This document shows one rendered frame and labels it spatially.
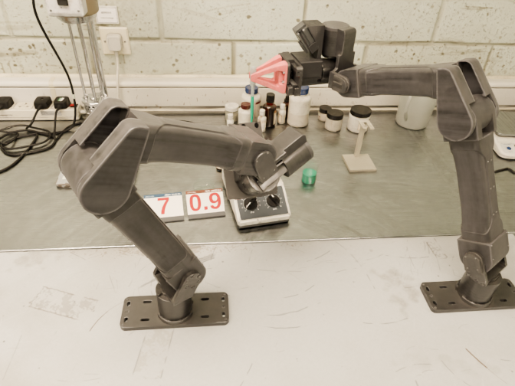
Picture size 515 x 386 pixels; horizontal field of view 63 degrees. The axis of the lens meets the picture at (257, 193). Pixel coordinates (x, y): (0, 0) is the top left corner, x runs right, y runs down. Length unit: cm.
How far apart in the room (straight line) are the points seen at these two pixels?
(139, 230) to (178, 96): 89
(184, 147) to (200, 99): 89
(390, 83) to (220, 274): 51
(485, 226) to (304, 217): 40
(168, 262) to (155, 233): 7
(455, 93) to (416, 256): 40
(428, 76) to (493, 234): 31
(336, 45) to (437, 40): 72
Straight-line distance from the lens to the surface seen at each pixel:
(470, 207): 86
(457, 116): 78
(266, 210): 99
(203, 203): 103
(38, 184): 123
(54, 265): 99
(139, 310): 85
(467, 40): 167
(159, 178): 116
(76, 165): 55
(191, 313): 82
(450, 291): 97
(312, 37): 93
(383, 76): 87
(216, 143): 61
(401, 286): 95
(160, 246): 66
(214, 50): 144
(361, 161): 126
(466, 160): 82
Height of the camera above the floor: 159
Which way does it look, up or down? 39 degrees down
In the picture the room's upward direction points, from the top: 3 degrees clockwise
